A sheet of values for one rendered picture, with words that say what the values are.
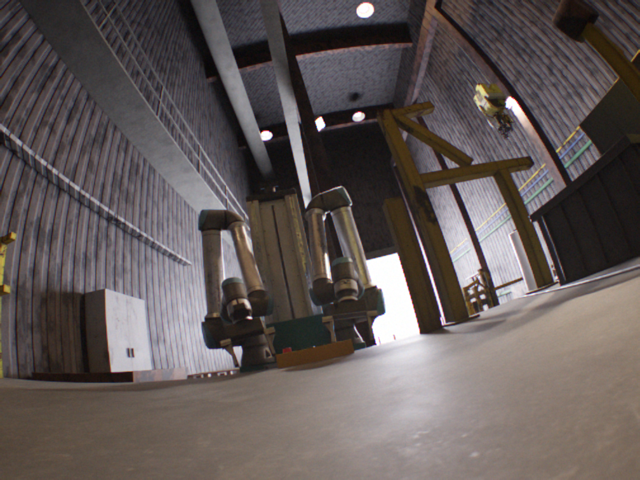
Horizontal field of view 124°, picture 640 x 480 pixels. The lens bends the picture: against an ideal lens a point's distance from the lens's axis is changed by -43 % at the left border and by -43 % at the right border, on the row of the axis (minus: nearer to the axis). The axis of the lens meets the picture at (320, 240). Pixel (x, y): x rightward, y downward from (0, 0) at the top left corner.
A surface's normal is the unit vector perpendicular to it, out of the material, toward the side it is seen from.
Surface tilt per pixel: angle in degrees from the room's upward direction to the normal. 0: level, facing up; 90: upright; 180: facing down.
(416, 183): 90
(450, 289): 90
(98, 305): 90
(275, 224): 90
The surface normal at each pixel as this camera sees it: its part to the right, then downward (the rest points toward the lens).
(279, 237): 0.08, -0.36
